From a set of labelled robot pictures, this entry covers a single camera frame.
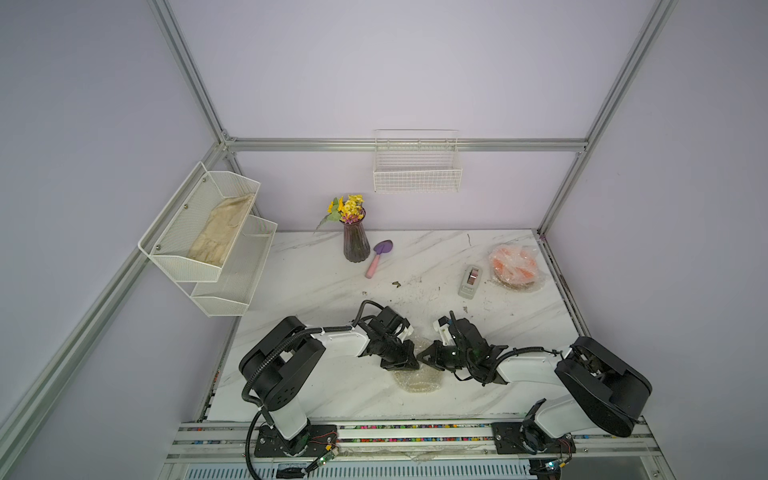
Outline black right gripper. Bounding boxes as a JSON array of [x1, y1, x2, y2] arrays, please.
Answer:
[[412, 342, 473, 370]]

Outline cream floral dinner plate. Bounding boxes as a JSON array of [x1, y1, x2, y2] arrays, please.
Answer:
[[394, 344, 446, 392]]

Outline white tape dispenser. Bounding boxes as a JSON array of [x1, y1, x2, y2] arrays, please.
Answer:
[[458, 265, 482, 300]]

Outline orange dinner plate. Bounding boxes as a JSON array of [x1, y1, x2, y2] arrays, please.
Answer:
[[489, 245, 539, 286]]

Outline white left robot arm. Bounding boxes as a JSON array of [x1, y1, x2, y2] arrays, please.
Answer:
[[238, 299, 419, 455]]

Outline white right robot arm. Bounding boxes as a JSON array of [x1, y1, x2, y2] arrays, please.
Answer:
[[416, 313, 652, 454]]

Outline yellow artificial flowers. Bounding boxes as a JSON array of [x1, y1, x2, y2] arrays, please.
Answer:
[[316, 194, 366, 230]]

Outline beige cloth in shelf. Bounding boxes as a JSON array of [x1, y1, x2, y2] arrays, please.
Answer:
[[188, 194, 255, 267]]

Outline white mesh two-tier shelf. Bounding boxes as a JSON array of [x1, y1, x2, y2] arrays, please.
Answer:
[[138, 163, 277, 317]]

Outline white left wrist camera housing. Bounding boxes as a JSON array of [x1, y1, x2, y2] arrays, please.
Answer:
[[396, 325, 414, 341]]

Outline white wire wall basket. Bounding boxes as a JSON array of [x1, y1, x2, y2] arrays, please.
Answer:
[[373, 129, 463, 194]]

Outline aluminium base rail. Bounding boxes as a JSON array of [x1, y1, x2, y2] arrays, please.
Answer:
[[159, 419, 674, 479]]

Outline aluminium frame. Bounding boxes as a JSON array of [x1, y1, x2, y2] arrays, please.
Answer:
[[1, 1, 676, 476]]

